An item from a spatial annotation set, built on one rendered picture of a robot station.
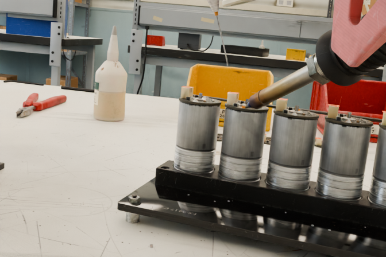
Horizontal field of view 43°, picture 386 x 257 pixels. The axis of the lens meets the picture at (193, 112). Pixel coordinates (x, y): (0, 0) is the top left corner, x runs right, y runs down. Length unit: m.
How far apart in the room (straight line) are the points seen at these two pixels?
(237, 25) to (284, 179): 2.29
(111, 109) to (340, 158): 0.31
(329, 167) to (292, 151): 0.02
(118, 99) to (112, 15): 4.34
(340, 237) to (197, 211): 0.07
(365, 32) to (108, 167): 0.23
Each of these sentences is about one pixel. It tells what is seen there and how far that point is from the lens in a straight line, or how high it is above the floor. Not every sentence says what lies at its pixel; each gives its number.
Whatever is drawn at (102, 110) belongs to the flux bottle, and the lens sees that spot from 0.52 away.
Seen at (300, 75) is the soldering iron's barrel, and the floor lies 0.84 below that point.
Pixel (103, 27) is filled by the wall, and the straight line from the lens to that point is 4.87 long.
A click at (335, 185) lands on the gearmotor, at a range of 0.27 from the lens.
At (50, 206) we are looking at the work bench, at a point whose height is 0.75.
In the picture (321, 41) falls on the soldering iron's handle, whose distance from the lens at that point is 0.21.
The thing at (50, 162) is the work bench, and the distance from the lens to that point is 0.37.
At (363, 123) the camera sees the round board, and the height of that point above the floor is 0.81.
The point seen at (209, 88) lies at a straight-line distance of 0.66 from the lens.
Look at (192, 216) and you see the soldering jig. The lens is 0.25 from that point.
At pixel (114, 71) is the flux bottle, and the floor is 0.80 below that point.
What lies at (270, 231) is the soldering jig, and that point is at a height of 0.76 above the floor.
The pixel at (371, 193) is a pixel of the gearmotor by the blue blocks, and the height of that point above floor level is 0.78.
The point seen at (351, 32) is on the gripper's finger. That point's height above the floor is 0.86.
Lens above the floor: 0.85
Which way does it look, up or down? 9 degrees down
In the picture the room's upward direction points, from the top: 5 degrees clockwise
